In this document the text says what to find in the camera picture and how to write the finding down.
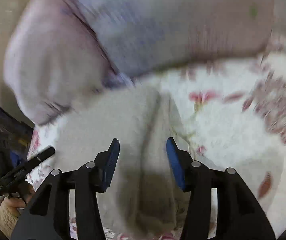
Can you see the lower pink pillow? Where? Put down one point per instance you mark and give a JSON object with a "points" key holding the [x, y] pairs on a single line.
{"points": [[52, 58]]}

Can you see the floral quilted bedspread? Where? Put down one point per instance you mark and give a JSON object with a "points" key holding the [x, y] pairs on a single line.
{"points": [[233, 114]]}

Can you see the hand in knit sleeve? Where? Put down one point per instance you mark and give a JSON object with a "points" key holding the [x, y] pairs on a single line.
{"points": [[9, 213]]}

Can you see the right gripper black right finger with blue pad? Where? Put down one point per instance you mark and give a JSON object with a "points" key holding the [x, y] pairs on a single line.
{"points": [[240, 216]]}

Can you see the blue striped storage box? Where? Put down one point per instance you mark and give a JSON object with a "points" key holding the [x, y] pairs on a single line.
{"points": [[15, 139]]}

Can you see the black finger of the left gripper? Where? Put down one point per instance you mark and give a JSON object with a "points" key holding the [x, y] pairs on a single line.
{"points": [[14, 182]]}

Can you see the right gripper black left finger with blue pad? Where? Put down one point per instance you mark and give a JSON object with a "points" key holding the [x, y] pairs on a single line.
{"points": [[46, 215]]}

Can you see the large pink-blue pillow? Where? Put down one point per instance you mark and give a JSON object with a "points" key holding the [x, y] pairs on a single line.
{"points": [[139, 36]]}

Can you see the grey knit garment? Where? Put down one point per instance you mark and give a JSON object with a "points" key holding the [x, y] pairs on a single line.
{"points": [[143, 200]]}

